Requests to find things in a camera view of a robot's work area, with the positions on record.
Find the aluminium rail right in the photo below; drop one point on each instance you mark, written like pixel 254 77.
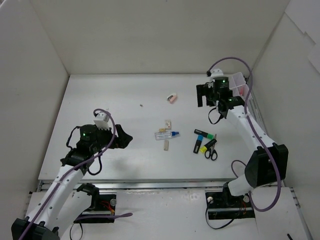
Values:
pixel 257 112

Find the pink white eraser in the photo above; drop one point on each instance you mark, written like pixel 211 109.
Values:
pixel 172 97

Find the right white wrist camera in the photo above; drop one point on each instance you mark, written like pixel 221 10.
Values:
pixel 214 72

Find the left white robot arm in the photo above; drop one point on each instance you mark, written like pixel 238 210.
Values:
pixel 52 216

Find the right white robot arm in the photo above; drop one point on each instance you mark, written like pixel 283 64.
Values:
pixel 240 185

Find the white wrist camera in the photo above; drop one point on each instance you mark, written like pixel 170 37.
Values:
pixel 214 72
pixel 101 121

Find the clear glue bottle blue cap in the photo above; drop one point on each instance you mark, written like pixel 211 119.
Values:
pixel 166 135

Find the blue cap black highlighter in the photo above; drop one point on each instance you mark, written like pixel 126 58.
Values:
pixel 197 144

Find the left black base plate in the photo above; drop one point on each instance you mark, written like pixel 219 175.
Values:
pixel 105 206

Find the white compartment organizer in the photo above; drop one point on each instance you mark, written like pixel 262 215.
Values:
pixel 237 80

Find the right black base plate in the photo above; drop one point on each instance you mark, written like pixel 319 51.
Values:
pixel 236 207

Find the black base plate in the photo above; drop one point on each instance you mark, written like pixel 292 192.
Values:
pixel 105 206
pixel 236 207

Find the green cap black highlighter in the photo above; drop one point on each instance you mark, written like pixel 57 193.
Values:
pixel 204 134

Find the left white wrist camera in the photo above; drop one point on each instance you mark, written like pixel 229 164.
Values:
pixel 101 121

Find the aluminium rail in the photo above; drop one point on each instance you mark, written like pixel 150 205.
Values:
pixel 257 112
pixel 113 185

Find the black handled scissors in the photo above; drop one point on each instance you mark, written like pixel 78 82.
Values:
pixel 211 153

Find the red pen with clear cap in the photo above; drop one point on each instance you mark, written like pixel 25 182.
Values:
pixel 241 90

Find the yellow cap black highlighter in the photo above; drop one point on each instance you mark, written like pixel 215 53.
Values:
pixel 208 145

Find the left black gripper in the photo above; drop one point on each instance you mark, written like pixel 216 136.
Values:
pixel 116 136

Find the aluminium rail front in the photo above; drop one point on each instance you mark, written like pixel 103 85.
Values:
pixel 113 185

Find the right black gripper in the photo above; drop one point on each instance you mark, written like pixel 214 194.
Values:
pixel 205 91

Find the beige eraser stick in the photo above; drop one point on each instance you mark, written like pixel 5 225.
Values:
pixel 166 145

